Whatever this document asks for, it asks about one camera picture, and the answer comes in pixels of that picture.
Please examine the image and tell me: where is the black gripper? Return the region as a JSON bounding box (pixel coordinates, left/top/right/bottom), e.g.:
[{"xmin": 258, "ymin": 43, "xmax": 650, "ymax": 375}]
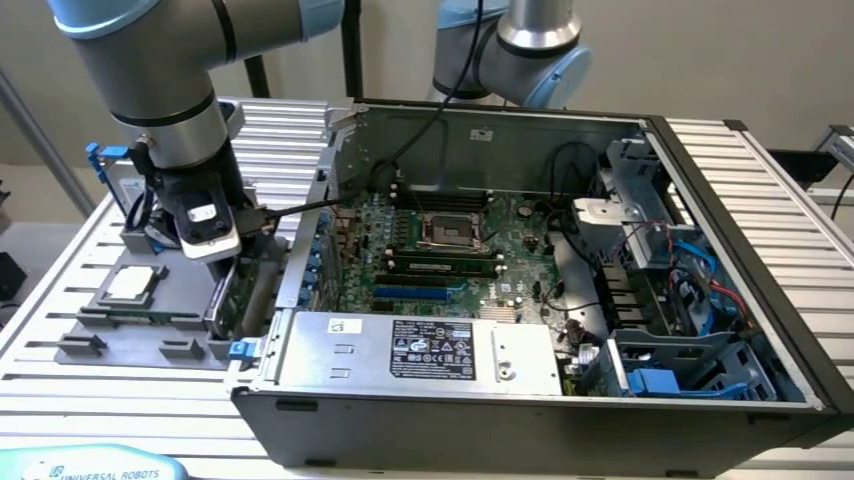
[{"xmin": 145, "ymin": 147, "xmax": 270, "ymax": 252}]

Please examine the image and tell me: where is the green graphics card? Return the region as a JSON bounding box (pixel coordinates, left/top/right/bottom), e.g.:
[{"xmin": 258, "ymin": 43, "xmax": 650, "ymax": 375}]
[{"xmin": 203, "ymin": 239, "xmax": 286, "ymax": 342}]

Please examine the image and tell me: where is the silver CPU chip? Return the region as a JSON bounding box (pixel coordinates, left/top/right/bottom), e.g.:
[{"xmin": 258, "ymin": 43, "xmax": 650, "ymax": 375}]
[{"xmin": 106, "ymin": 264, "xmax": 169, "ymax": 300}]

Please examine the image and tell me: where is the thin black pole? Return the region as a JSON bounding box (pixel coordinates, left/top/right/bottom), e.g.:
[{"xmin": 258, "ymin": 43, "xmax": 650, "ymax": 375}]
[{"xmin": 242, "ymin": 53, "xmax": 273, "ymax": 99}]

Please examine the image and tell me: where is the black RAM slot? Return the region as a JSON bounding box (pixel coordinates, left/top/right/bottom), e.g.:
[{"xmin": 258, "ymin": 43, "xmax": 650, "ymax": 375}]
[
  {"xmin": 393, "ymin": 202, "xmax": 490, "ymax": 212},
  {"xmin": 393, "ymin": 195, "xmax": 490, "ymax": 205},
  {"xmin": 393, "ymin": 186, "xmax": 490, "ymax": 198}
]

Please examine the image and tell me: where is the black long expansion slot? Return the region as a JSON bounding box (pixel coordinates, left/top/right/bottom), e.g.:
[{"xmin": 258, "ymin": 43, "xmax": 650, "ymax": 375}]
[{"xmin": 372, "ymin": 272, "xmax": 470, "ymax": 289}]

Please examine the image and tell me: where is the grey parts rack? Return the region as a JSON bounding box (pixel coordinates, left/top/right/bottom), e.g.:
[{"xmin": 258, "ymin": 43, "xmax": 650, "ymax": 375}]
[{"xmin": 51, "ymin": 227, "xmax": 293, "ymax": 372}]

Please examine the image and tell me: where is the blue expansion slot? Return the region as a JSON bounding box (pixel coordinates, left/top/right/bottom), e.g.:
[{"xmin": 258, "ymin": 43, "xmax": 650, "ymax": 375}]
[{"xmin": 372, "ymin": 285, "xmax": 452, "ymax": 304}]

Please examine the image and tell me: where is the thick black pole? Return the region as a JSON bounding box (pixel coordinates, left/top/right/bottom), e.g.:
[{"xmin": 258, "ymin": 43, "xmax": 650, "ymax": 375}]
[{"xmin": 336, "ymin": 0, "xmax": 369, "ymax": 101}]

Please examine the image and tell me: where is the CPU socket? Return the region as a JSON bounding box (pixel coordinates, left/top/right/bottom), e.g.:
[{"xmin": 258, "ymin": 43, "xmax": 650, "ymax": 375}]
[{"xmin": 412, "ymin": 210, "xmax": 500, "ymax": 254}]

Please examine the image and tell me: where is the silver power supply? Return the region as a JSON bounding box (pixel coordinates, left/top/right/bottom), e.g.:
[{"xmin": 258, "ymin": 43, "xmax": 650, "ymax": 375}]
[{"xmin": 275, "ymin": 309, "xmax": 564, "ymax": 397}]

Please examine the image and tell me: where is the small black box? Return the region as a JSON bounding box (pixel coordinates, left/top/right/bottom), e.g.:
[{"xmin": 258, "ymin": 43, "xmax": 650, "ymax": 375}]
[{"xmin": 0, "ymin": 251, "xmax": 31, "ymax": 302}]

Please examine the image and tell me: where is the black power supply label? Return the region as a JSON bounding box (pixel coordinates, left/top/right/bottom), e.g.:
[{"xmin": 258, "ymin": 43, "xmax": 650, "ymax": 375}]
[{"xmin": 389, "ymin": 318, "xmax": 480, "ymax": 382}]

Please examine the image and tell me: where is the green motherboard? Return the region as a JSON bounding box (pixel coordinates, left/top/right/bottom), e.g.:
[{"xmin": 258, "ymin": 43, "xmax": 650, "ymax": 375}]
[{"xmin": 324, "ymin": 187, "xmax": 576, "ymax": 351}]

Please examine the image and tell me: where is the blue Universal Robots joint cap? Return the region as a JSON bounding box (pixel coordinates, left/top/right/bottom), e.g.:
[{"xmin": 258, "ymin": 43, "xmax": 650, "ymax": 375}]
[{"xmin": 0, "ymin": 443, "xmax": 193, "ymax": 480}]

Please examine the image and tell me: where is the black open PC case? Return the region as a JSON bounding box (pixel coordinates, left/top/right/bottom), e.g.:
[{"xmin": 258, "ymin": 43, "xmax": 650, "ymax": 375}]
[{"xmin": 230, "ymin": 97, "xmax": 854, "ymax": 470}]

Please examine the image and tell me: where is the grey metal drive cage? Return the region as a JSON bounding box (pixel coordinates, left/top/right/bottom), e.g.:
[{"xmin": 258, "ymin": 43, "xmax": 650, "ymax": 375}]
[{"xmin": 572, "ymin": 137, "xmax": 713, "ymax": 274}]

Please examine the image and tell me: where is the blue disk caddy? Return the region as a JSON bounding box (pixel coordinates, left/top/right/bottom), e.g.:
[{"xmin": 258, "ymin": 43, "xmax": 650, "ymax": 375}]
[{"xmin": 629, "ymin": 368, "xmax": 684, "ymax": 398}]

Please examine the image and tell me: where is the grey disk bay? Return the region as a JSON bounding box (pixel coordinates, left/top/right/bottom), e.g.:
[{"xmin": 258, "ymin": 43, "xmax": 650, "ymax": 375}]
[{"xmin": 602, "ymin": 326, "xmax": 793, "ymax": 403}]

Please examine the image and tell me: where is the aluminium profile bar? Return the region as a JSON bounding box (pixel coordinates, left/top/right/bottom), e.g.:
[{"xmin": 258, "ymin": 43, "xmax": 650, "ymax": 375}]
[{"xmin": 809, "ymin": 124, "xmax": 854, "ymax": 174}]

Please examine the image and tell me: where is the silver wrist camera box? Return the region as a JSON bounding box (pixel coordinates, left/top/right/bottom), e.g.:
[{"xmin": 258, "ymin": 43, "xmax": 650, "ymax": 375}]
[{"xmin": 173, "ymin": 191, "xmax": 245, "ymax": 263}]

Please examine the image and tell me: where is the black camera cable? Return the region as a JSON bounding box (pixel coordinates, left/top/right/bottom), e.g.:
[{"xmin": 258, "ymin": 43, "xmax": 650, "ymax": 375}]
[{"xmin": 238, "ymin": 196, "xmax": 354, "ymax": 235}]

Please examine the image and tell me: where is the grey aluminium post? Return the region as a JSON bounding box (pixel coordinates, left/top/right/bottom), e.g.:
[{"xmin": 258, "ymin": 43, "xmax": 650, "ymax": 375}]
[{"xmin": 0, "ymin": 68, "xmax": 97, "ymax": 217}]

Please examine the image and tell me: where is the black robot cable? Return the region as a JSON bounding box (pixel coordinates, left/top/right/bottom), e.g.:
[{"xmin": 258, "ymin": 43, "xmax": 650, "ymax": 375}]
[{"xmin": 369, "ymin": 0, "xmax": 516, "ymax": 195}]

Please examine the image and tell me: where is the black looped wire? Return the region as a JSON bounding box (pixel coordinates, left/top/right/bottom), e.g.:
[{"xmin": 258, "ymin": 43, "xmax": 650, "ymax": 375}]
[{"xmin": 548, "ymin": 140, "xmax": 606, "ymax": 202}]

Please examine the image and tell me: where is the blue wire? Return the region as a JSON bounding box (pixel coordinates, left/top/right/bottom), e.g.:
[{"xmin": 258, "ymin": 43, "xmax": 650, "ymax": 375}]
[{"xmin": 669, "ymin": 238, "xmax": 722, "ymax": 346}]

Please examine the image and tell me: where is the red wire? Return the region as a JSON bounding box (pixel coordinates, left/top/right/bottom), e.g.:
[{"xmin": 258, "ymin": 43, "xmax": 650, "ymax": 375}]
[{"xmin": 709, "ymin": 280, "xmax": 760, "ymax": 334}]

